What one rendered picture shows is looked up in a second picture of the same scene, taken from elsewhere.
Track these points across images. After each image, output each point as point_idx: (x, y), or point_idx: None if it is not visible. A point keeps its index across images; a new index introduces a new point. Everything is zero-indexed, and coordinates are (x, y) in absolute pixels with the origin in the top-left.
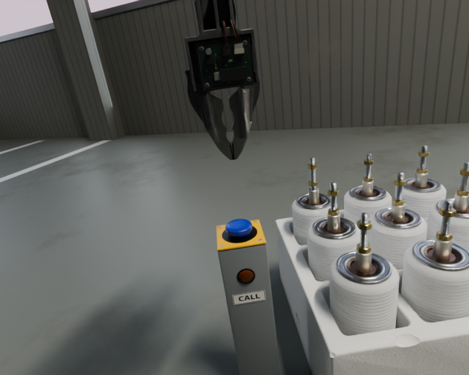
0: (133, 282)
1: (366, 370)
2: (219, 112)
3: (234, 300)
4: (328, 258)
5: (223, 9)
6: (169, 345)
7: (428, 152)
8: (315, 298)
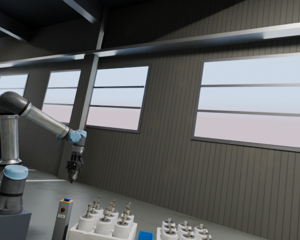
0: (38, 224)
1: (75, 237)
2: (71, 173)
3: (58, 215)
4: None
5: (75, 158)
6: (38, 238)
7: (130, 204)
8: (76, 225)
